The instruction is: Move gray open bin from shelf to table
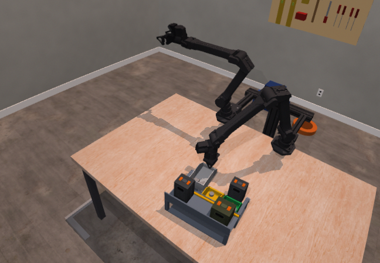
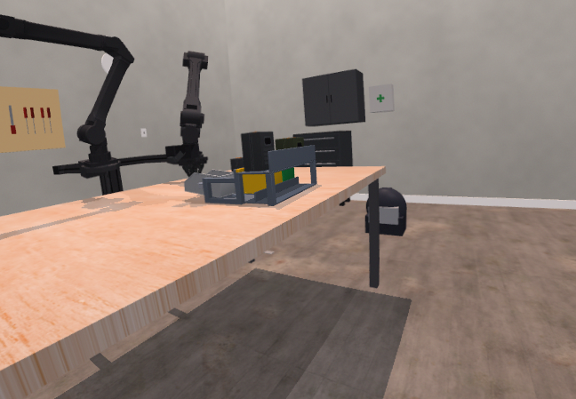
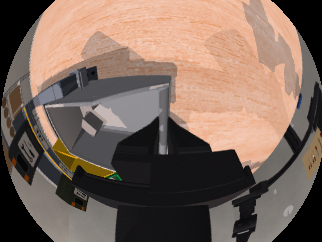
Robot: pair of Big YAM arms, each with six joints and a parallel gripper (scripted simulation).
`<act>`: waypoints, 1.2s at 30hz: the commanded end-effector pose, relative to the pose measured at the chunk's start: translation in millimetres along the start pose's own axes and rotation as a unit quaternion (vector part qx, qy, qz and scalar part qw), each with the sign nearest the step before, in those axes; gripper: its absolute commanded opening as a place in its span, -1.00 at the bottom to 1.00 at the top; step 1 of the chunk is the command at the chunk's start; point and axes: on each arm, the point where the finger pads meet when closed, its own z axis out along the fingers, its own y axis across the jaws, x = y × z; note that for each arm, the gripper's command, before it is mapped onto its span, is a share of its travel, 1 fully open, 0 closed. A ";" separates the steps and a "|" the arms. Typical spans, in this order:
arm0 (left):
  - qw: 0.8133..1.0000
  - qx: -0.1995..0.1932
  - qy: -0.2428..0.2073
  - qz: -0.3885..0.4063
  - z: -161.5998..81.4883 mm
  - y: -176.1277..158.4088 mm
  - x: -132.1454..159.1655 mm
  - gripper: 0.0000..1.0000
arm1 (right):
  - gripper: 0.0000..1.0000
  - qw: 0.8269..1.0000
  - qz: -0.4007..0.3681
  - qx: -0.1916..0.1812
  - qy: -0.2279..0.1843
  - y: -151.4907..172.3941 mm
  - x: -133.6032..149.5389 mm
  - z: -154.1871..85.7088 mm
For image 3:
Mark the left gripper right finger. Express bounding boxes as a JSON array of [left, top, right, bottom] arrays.
[[167, 117, 212, 154]]

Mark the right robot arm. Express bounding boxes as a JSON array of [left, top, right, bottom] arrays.
[[313, 88, 322, 132]]

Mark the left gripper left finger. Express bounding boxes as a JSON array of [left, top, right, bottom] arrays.
[[114, 116, 160, 154]]

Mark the dark olive case with orange latches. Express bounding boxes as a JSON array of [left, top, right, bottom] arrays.
[[55, 173, 89, 212]]

